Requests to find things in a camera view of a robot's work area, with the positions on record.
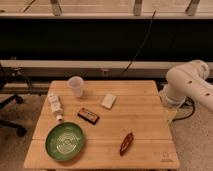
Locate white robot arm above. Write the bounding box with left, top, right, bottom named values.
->
left=159, top=60, right=213, bottom=112

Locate black hanging cable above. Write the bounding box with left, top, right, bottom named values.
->
left=119, top=9, right=158, bottom=77

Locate white sponge block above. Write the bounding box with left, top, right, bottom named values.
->
left=101, top=94, right=116, bottom=109

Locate small dark orange box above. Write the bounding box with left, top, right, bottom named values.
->
left=77, top=108, right=99, bottom=125

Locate red chili pepper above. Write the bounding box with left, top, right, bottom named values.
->
left=119, top=133, right=134, bottom=156

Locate black floor cable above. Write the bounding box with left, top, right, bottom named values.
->
left=173, top=96, right=196, bottom=122

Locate clear plastic measuring cup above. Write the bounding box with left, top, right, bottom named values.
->
left=67, top=76, right=84, bottom=98

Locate green ribbed bowl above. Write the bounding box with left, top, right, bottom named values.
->
left=45, top=122, right=85, bottom=161

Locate black office chair base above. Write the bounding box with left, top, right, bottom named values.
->
left=0, top=63, right=28, bottom=138

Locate white tube with cap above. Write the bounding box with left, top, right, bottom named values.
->
left=48, top=93, right=63, bottom=121

